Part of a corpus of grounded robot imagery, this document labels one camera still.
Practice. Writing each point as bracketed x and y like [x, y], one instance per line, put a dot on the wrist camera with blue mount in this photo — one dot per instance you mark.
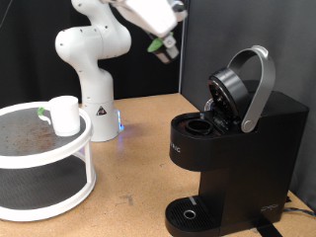
[179, 8]

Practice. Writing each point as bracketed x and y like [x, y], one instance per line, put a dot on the coffee pod with green lid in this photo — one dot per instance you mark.
[164, 54]

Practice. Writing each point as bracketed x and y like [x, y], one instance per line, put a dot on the white mug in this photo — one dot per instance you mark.
[65, 115]

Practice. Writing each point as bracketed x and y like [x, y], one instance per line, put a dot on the black Keurig coffee machine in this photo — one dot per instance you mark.
[256, 164]

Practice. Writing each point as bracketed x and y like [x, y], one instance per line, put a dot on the white two-tier turntable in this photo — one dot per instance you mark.
[49, 158]

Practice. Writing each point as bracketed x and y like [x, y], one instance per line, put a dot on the black curtain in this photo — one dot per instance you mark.
[148, 80]

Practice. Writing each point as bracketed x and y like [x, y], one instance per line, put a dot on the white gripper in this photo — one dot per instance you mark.
[151, 15]

